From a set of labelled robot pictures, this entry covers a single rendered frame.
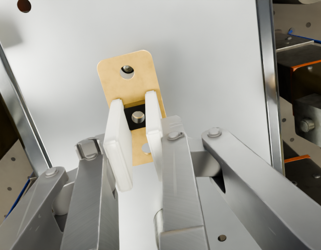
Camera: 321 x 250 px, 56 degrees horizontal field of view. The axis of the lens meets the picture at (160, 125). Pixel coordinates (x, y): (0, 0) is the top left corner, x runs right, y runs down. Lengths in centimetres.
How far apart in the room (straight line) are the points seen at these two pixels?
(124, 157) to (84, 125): 11
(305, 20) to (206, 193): 40
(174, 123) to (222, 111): 10
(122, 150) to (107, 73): 7
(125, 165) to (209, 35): 13
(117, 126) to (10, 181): 53
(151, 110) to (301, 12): 47
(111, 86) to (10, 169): 48
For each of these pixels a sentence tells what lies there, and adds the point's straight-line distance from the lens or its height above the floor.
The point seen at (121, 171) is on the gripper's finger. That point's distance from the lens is 15.
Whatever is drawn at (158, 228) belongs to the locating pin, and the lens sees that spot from 29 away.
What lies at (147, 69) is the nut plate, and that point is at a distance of 21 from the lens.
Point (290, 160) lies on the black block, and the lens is 46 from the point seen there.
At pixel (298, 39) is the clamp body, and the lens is 49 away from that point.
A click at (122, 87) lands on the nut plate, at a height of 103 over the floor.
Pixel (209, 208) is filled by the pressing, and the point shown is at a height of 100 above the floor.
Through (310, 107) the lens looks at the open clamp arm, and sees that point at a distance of 29.
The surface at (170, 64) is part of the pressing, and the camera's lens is 24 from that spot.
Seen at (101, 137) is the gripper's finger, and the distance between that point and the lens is 18.
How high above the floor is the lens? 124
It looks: 67 degrees down
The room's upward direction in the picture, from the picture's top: 169 degrees clockwise
